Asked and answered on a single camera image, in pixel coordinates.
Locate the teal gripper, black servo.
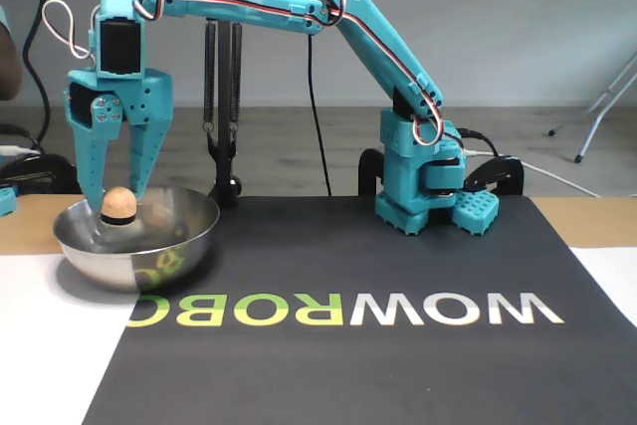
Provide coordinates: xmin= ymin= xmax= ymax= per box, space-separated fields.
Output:
xmin=63 ymin=68 xmax=175 ymax=213

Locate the tan ball with black base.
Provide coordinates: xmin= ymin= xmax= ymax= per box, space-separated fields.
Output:
xmin=99 ymin=186 xmax=139 ymax=228

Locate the metal bowl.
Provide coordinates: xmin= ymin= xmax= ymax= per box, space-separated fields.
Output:
xmin=53 ymin=184 xmax=221 ymax=295

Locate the black bulky object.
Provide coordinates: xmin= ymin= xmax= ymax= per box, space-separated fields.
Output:
xmin=0 ymin=153 xmax=84 ymax=196

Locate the teal printed part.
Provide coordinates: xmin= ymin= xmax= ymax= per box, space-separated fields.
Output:
xmin=0 ymin=183 xmax=19 ymax=218

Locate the dark brown rounded object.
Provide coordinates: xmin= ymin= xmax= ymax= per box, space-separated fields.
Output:
xmin=0 ymin=5 xmax=25 ymax=104

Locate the white paper sheet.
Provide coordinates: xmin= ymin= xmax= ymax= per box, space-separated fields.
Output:
xmin=0 ymin=251 xmax=145 ymax=425
xmin=566 ymin=244 xmax=637 ymax=331

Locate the black table clamp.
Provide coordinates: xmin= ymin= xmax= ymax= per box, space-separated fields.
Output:
xmin=464 ymin=154 xmax=526 ymax=196
xmin=357 ymin=147 xmax=387 ymax=197

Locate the black mat with WOWROBO print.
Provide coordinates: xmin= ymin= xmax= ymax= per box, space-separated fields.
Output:
xmin=82 ymin=194 xmax=637 ymax=425

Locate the white metal folding stand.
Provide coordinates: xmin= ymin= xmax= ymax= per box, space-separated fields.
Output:
xmin=546 ymin=49 xmax=637 ymax=165

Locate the dark blue cable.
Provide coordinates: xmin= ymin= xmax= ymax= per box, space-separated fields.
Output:
xmin=22 ymin=0 xmax=54 ymax=152

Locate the black curved cable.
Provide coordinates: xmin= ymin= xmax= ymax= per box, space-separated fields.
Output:
xmin=0 ymin=123 xmax=46 ymax=155

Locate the black spring-arm camera stand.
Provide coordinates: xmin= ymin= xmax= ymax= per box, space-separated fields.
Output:
xmin=202 ymin=0 xmax=245 ymax=210

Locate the thin black hanging cable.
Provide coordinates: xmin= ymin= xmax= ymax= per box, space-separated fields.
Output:
xmin=292 ymin=0 xmax=333 ymax=196

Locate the black power cable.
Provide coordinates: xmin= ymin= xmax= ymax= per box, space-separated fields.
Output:
xmin=455 ymin=126 xmax=500 ymax=157

